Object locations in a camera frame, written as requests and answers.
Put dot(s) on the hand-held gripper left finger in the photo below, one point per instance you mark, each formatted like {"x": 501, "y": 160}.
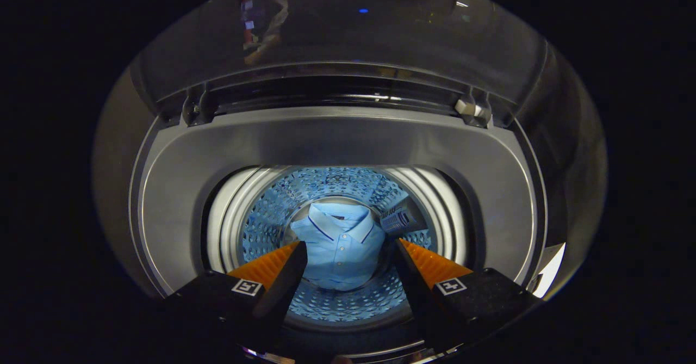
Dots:
{"x": 274, "y": 304}

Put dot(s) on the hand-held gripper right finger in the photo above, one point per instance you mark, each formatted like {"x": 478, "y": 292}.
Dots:
{"x": 427, "y": 304}

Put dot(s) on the light blue polo shirt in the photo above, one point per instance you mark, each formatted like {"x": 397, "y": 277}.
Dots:
{"x": 340, "y": 250}

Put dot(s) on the grey washing machine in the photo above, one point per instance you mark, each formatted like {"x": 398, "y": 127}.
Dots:
{"x": 337, "y": 141}

